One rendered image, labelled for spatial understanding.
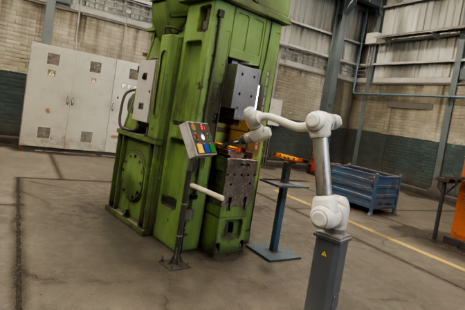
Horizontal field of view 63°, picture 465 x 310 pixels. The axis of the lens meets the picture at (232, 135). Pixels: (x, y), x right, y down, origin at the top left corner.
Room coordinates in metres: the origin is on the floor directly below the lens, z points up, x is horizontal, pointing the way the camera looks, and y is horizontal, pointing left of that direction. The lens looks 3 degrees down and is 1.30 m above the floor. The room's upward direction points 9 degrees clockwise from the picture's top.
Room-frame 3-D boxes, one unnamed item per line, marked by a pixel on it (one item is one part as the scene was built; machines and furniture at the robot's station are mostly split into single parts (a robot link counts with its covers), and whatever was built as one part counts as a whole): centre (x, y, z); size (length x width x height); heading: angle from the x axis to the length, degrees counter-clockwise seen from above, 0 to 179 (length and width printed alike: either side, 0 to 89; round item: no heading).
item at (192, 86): (3.59, 0.39, 1.15); 0.44 x 0.26 x 2.30; 41
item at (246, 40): (3.81, 0.14, 2.06); 0.44 x 0.41 x 0.47; 41
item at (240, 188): (3.71, 0.04, 0.69); 0.56 x 0.38 x 0.45; 41
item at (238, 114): (3.67, 0.08, 1.32); 0.42 x 0.20 x 0.10; 41
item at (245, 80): (3.69, 0.04, 1.56); 0.42 x 0.39 x 0.40; 41
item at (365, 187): (7.01, -2.47, 0.36); 1.20 x 0.80 x 0.72; 36
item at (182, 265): (3.08, 0.31, 0.05); 0.22 x 0.22 x 0.09; 41
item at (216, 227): (3.71, 0.04, 0.23); 0.55 x 0.37 x 0.47; 41
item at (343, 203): (2.55, -0.78, 0.77); 0.18 x 0.16 x 0.22; 144
